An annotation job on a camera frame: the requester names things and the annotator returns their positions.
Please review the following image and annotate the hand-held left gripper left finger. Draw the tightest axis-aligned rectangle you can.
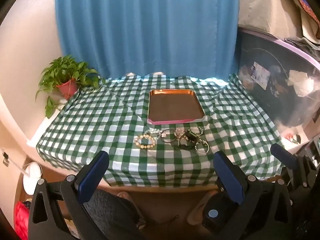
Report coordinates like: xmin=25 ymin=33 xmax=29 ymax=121
xmin=29 ymin=151 xmax=109 ymax=240

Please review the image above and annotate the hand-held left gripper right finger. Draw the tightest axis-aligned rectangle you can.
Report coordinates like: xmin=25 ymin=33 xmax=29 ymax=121
xmin=214 ymin=151 xmax=293 ymax=240

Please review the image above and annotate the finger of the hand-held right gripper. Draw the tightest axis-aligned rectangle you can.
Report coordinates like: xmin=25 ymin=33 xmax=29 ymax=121
xmin=202 ymin=179 xmax=234 ymax=233
xmin=271 ymin=144 xmax=318 ymax=193

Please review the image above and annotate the rhinestone bracelet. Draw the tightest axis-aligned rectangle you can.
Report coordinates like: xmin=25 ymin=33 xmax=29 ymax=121
xmin=195 ymin=140 xmax=209 ymax=154

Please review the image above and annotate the cream bead bracelet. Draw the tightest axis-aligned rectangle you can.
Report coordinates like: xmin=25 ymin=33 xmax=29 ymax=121
xmin=134 ymin=134 xmax=157 ymax=150

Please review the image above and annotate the green and black watch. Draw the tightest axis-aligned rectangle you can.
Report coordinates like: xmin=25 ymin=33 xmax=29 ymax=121
xmin=177 ymin=129 xmax=200 ymax=150

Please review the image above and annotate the silver bangle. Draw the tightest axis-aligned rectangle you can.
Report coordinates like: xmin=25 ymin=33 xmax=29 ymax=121
xmin=160 ymin=129 xmax=177 ymax=145

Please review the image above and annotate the copper tray with pink rim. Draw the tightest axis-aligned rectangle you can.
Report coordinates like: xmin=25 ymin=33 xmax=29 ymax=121
xmin=147 ymin=89 xmax=206 ymax=125

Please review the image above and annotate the grey fuzzy cushion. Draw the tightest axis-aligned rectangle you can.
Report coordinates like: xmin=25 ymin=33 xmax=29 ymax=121
xmin=82 ymin=189 xmax=147 ymax=240

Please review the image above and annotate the green checked tablecloth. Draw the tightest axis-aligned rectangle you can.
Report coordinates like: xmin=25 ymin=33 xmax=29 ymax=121
xmin=36 ymin=73 xmax=287 ymax=188

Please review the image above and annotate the clear storage box purple lid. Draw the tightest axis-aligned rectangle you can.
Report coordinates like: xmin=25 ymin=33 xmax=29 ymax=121
xmin=235 ymin=26 xmax=320 ymax=153

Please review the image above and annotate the white round lamp base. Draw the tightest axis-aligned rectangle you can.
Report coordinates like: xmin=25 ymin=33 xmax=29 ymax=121
xmin=22 ymin=162 xmax=43 ymax=195

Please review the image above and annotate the red cloth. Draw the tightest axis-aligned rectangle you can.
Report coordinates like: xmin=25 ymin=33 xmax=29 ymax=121
xmin=14 ymin=201 xmax=29 ymax=240

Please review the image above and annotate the potted green plant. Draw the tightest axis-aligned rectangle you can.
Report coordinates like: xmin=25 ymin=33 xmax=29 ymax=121
xmin=35 ymin=55 xmax=107 ymax=119

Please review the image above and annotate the grey folded cloth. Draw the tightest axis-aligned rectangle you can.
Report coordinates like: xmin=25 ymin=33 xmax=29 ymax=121
xmin=285 ymin=36 xmax=320 ymax=60

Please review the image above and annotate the beige patterned cloth bag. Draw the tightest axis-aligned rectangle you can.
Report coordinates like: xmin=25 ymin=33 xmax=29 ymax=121
xmin=274 ymin=0 xmax=320 ymax=40

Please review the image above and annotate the grey fabric box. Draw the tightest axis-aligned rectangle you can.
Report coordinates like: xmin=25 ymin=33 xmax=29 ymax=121
xmin=237 ymin=0 xmax=304 ymax=40

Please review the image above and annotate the blue curtain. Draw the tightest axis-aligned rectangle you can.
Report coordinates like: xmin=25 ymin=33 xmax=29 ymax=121
xmin=55 ymin=0 xmax=240 ymax=79

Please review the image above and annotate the black cable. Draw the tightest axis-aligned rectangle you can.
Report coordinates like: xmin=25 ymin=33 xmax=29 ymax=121
xmin=147 ymin=214 xmax=180 ymax=227

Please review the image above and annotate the white cable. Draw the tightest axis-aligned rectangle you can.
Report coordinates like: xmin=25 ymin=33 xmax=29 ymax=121
xmin=9 ymin=160 xmax=28 ymax=178

